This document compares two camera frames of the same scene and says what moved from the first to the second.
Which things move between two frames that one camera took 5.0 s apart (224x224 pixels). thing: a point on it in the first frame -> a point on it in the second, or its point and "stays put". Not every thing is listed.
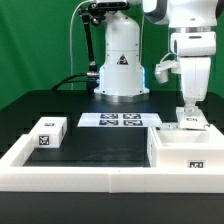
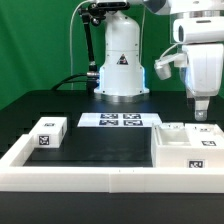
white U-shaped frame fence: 16,176 stays put
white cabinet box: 185,148 stays put
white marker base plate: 119,120 stays put
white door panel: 197,121 -> 204,135
